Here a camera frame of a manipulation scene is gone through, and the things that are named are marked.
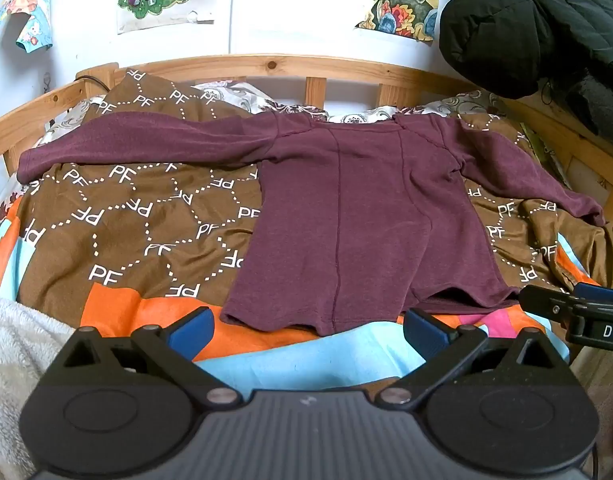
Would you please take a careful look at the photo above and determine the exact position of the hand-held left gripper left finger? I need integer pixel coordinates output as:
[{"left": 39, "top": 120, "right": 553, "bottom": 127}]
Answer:
[{"left": 46, "top": 306, "right": 242, "bottom": 413}]

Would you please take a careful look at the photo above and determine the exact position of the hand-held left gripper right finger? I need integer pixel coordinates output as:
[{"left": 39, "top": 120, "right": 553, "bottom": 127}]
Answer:
[{"left": 376, "top": 308, "right": 569, "bottom": 411}]

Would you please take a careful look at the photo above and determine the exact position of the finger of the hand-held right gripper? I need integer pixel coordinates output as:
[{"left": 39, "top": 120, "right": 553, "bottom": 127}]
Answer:
[
  {"left": 517, "top": 285, "right": 579, "bottom": 320},
  {"left": 572, "top": 281, "right": 613, "bottom": 307}
]

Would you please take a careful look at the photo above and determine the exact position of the maroon long-sleeve shirt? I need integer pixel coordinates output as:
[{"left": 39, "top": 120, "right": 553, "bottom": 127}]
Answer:
[{"left": 16, "top": 110, "right": 607, "bottom": 337}]

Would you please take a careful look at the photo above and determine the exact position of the brown printed blanket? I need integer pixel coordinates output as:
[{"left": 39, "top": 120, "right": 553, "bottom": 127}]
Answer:
[{"left": 16, "top": 67, "right": 613, "bottom": 311}]

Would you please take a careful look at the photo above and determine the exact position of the white fluffy blanket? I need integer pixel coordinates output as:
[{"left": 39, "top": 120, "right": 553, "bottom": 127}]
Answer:
[{"left": 0, "top": 294, "right": 82, "bottom": 480}]

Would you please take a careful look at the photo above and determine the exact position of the dark grey garment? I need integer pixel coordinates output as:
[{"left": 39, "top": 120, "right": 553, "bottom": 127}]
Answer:
[{"left": 541, "top": 67, "right": 613, "bottom": 136}]

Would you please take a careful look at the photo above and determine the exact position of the floral bed sheet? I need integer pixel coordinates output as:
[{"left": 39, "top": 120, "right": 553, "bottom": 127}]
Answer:
[{"left": 0, "top": 82, "right": 512, "bottom": 241}]

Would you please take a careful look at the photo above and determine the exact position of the black puffer jacket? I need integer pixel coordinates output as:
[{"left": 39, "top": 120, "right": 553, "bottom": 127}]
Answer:
[{"left": 439, "top": 0, "right": 613, "bottom": 101}]

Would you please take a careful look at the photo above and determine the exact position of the black cable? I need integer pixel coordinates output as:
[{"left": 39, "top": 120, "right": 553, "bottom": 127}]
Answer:
[{"left": 76, "top": 75, "right": 112, "bottom": 96}]

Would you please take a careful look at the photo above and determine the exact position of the wooden bed frame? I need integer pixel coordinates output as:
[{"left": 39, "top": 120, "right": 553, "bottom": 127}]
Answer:
[{"left": 0, "top": 54, "right": 613, "bottom": 221}]

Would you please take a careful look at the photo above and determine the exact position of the colourful landscape wall poster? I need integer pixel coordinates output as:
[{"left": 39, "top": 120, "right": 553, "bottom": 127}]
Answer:
[{"left": 353, "top": 0, "right": 443, "bottom": 43}]

